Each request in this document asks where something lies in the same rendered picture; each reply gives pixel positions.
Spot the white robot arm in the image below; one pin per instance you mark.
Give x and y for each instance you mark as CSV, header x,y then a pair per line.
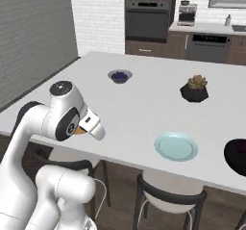
x,y
29,163

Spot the light blue plate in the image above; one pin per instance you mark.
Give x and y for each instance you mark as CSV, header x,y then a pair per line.
x,y
176,146

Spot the black plate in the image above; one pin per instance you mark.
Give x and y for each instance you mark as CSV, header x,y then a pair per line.
x,y
233,158

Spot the dark wall oven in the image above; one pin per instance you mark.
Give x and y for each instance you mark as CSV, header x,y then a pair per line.
x,y
146,20

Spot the dark purple eggplant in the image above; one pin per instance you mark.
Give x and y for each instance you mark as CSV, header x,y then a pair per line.
x,y
241,149

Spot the grey dishwasher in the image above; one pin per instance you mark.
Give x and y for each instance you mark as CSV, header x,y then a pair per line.
x,y
207,47

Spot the succulent in black pot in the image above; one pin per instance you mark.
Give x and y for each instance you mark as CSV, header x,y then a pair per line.
x,y
194,91

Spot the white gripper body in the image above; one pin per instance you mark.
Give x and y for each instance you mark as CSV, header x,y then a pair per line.
x,y
98,131

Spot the brown chicken drumstick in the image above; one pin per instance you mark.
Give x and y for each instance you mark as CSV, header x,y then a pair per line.
x,y
79,131

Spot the silver coffee machine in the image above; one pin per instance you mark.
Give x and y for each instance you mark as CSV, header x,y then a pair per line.
x,y
186,14

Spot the grey sink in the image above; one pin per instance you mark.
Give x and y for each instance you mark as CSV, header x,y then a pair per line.
x,y
239,28

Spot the grey bowl with blue inside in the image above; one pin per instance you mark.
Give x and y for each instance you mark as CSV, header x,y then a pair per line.
x,y
119,76

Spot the brown base cupboards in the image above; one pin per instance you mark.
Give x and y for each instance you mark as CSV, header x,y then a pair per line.
x,y
175,44

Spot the grey soap bottle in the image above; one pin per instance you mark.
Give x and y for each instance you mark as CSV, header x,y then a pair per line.
x,y
228,20

